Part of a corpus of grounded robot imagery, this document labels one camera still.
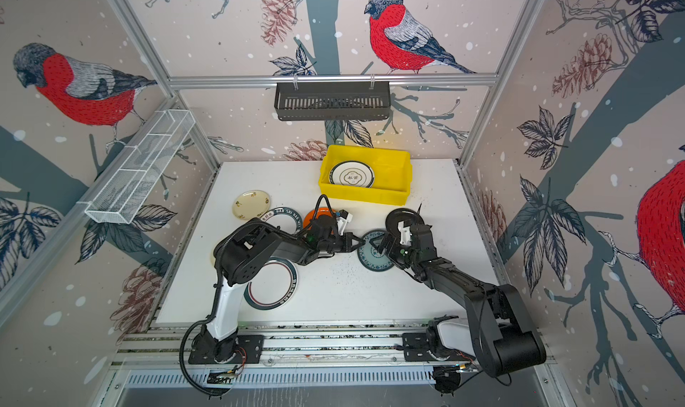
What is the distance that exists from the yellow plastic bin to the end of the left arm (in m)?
0.21

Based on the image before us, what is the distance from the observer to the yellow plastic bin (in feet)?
3.54

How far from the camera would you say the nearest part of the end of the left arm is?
2.66ft
